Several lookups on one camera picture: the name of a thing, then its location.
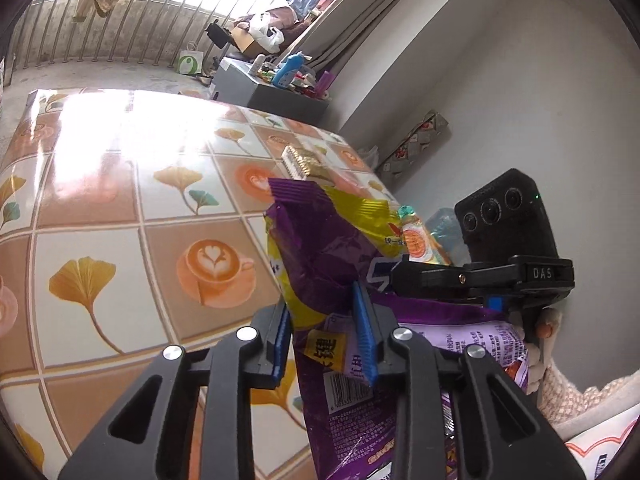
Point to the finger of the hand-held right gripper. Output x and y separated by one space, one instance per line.
450 280

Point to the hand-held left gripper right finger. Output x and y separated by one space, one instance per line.
365 340

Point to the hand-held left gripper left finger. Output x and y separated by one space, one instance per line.
281 340

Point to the purple snack bag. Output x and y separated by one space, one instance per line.
320 260

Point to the person's right forearm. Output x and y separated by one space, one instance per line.
565 395

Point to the person's right hand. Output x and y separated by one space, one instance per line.
547 327

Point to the small orange green packet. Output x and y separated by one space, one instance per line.
420 240

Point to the large water jug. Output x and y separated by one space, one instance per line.
442 225

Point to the rolled patterned mat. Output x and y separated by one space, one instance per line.
420 140

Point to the white plastic bag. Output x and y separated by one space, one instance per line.
369 157

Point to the gold foil snack box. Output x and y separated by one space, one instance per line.
310 165

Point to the tile-patterned tablecloth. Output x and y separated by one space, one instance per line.
125 185

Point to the person's white printed clothing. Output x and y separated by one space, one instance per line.
610 445

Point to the purple cup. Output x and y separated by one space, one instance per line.
325 80

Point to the grey cabinet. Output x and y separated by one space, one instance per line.
280 97

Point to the grey curtain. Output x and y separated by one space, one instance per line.
360 25

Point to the blue detergent bottle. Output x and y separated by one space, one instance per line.
287 70

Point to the small white bottle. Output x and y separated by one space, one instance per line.
257 65

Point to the white and green paper bag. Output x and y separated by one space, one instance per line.
190 60

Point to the cardboard box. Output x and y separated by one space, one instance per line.
245 40

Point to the crumpled white shopping bag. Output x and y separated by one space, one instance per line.
265 32

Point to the black device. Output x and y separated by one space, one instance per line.
217 35

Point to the pink cloth bundle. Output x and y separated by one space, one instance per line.
270 16

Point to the metal window railing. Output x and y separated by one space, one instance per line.
125 35

